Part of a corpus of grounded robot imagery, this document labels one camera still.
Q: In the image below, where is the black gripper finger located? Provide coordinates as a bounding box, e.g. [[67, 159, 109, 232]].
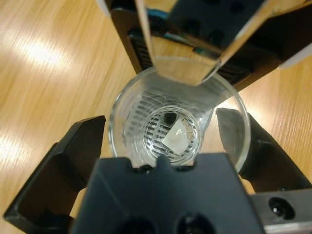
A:
[[216, 107, 312, 194], [3, 115, 107, 234]]

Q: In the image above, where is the clear drinking glass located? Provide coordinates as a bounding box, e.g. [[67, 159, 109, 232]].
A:
[[107, 66, 252, 173]]

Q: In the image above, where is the white capsule coffee machine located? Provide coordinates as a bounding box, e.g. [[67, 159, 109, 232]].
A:
[[96, 0, 312, 93]]

